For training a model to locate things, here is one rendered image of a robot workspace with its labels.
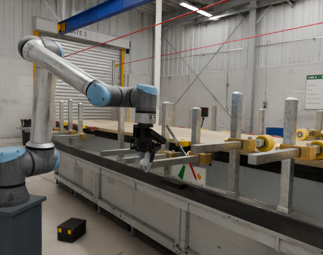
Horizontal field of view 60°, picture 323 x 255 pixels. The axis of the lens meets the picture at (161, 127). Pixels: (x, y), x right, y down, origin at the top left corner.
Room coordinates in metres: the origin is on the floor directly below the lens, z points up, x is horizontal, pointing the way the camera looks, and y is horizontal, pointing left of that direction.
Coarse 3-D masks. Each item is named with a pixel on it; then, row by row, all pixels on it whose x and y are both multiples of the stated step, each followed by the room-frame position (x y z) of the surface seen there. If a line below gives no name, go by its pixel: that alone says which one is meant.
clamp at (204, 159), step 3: (189, 153) 1.47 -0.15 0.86; (192, 153) 1.45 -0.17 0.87; (195, 153) 1.44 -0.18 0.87; (198, 153) 1.42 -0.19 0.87; (201, 153) 1.42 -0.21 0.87; (201, 156) 1.40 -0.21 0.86; (204, 156) 1.39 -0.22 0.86; (207, 156) 1.40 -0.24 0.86; (210, 156) 1.41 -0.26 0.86; (201, 159) 1.40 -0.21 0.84; (204, 159) 1.39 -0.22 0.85; (207, 159) 1.40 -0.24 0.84; (210, 159) 1.41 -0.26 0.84; (198, 162) 1.42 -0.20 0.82; (201, 162) 1.40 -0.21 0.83; (204, 162) 1.39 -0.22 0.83; (207, 162) 1.40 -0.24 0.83; (210, 162) 1.41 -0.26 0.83
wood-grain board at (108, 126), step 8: (56, 120) 3.69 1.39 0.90; (64, 120) 3.74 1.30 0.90; (88, 120) 3.92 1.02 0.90; (96, 120) 3.98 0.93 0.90; (104, 120) 4.04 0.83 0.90; (104, 128) 2.58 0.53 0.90; (112, 128) 2.61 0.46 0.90; (128, 128) 2.66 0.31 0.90; (152, 128) 2.75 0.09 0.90; (160, 128) 2.78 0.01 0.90; (176, 128) 2.84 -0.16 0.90; (184, 128) 2.87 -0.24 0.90; (176, 136) 1.99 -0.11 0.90; (184, 136) 2.01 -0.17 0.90; (208, 136) 2.06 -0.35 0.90; (216, 136) 2.07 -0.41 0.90; (224, 136) 2.09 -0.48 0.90; (248, 136) 2.14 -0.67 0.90; (256, 136) 2.16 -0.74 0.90; (304, 144) 1.70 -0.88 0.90; (240, 152) 1.42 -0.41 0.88; (248, 152) 1.38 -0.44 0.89; (256, 152) 1.35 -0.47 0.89; (280, 160) 1.25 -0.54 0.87; (296, 160) 1.20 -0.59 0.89; (304, 160) 1.17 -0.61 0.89; (312, 160) 1.15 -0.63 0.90; (320, 160) 1.13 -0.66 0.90
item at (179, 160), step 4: (184, 156) 1.38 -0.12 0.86; (188, 156) 1.38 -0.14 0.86; (192, 156) 1.38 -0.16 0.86; (196, 156) 1.40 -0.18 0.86; (212, 156) 1.47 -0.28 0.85; (156, 160) 1.25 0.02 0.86; (160, 160) 1.25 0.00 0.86; (164, 160) 1.27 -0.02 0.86; (168, 160) 1.28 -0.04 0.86; (172, 160) 1.30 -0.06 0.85; (176, 160) 1.31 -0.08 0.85; (180, 160) 1.33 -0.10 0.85; (184, 160) 1.35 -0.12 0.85; (188, 160) 1.36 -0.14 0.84; (192, 160) 1.38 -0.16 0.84; (196, 160) 1.40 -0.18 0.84; (152, 164) 1.22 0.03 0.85; (156, 164) 1.24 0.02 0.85; (160, 164) 1.25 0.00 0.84; (164, 164) 1.27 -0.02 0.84; (168, 164) 1.28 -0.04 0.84; (172, 164) 1.30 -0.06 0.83; (176, 164) 1.31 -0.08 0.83
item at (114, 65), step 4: (112, 64) 4.34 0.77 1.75; (116, 64) 4.33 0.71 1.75; (112, 68) 4.34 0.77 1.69; (112, 72) 4.34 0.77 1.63; (112, 76) 4.34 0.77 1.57; (112, 80) 4.34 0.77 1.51; (112, 84) 4.34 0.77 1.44; (112, 108) 4.32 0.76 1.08; (112, 112) 4.32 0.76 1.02; (112, 116) 4.32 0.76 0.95; (112, 120) 4.32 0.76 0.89
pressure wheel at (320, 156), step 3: (312, 141) 1.16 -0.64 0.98; (315, 141) 1.15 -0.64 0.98; (318, 141) 1.15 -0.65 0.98; (321, 141) 1.15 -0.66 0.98; (312, 144) 1.16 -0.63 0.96; (318, 144) 1.14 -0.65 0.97; (321, 144) 1.14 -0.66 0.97; (321, 147) 1.13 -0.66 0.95; (321, 150) 1.14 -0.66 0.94; (318, 153) 1.14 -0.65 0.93; (321, 153) 1.13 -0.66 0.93; (315, 156) 1.15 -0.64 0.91; (318, 156) 1.14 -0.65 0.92; (321, 156) 1.13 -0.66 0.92; (318, 159) 1.14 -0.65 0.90
